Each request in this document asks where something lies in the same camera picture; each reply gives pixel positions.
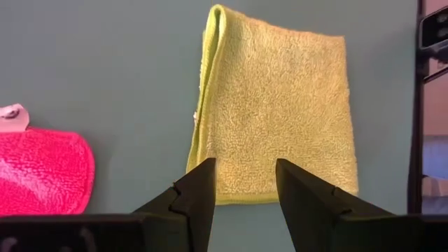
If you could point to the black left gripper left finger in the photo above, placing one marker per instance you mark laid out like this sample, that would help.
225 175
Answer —
196 196

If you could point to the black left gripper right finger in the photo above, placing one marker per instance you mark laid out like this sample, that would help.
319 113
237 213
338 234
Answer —
308 210

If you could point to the lime green microfiber towel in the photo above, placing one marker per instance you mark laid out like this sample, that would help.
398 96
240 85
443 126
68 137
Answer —
273 115

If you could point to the pink microfiber towel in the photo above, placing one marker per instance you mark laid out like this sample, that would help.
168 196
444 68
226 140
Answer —
42 171

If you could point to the green table mat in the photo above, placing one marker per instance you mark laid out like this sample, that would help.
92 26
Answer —
122 70

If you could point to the black table frame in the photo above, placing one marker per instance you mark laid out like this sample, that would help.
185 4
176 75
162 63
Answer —
416 140

